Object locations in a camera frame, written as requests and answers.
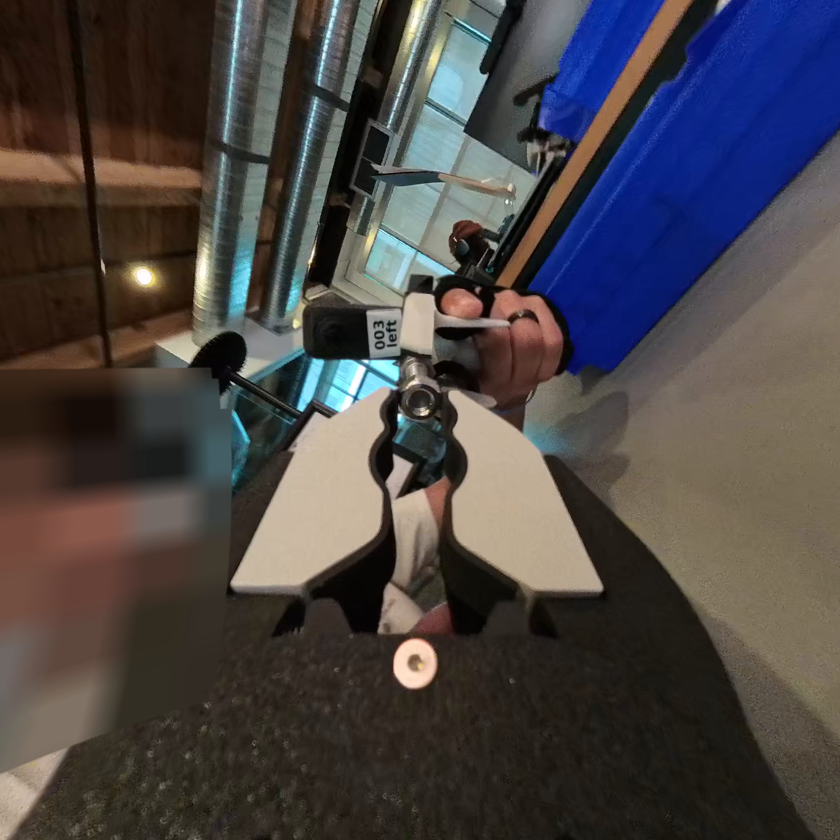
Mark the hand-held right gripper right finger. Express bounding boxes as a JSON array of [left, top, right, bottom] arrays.
[[438, 387, 605, 636]]

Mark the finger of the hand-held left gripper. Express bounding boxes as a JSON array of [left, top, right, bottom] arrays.
[[402, 291, 439, 362], [432, 333, 484, 392]]

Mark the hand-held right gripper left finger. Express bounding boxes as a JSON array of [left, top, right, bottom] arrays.
[[228, 386, 399, 635]]

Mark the silver hex bolt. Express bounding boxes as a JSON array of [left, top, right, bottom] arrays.
[[399, 360, 439, 420]]

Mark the blue plastic bin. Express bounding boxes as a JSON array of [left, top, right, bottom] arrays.
[[538, 0, 665, 142], [528, 0, 840, 376]]

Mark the person's left hand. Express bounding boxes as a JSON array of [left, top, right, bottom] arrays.
[[441, 289, 565, 408]]

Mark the white t-shirt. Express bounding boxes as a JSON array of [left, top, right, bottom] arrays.
[[384, 489, 444, 634]]

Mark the black pole stand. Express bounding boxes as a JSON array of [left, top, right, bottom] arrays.
[[189, 330, 339, 421]]

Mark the large black monitor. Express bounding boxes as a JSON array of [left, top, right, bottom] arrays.
[[462, 0, 578, 173]]

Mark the wooden edged table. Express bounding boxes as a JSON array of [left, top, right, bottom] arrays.
[[499, 0, 697, 284]]

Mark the thin ceiling rod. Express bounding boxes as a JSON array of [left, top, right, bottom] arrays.
[[67, 0, 114, 368]]

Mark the silver ventilation duct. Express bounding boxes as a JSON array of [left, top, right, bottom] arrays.
[[192, 0, 280, 337], [259, 0, 371, 332], [384, 0, 450, 135]]

